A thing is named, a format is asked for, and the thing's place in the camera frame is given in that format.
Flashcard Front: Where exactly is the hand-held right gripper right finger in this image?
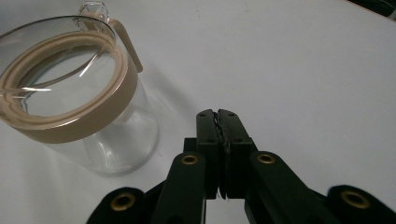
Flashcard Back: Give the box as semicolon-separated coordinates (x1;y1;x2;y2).
217;108;258;200

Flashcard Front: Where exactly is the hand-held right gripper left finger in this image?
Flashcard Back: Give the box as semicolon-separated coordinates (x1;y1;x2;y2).
182;108;226;200

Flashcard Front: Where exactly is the clear glass jar beige lid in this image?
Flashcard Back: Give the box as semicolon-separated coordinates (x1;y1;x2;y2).
0;1;161;177

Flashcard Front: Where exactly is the dark object at table edge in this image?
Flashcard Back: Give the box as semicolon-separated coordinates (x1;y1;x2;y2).
348;0;396;21

